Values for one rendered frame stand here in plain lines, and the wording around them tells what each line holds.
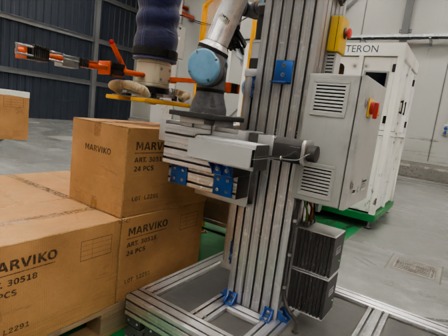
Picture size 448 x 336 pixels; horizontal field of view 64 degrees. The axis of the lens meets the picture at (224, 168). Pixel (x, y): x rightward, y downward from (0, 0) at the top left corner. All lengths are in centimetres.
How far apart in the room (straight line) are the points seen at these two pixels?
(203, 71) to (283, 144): 37
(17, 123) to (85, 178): 172
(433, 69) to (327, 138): 941
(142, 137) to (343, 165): 84
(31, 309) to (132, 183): 60
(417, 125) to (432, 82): 110
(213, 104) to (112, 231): 68
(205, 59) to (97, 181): 79
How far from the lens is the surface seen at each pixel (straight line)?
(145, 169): 165
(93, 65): 166
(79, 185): 185
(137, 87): 170
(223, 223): 209
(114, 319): 183
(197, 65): 130
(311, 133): 135
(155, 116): 338
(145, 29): 185
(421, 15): 1103
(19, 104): 345
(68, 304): 162
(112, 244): 164
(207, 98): 142
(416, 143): 1055
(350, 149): 131
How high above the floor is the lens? 105
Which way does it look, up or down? 9 degrees down
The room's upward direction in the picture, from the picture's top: 7 degrees clockwise
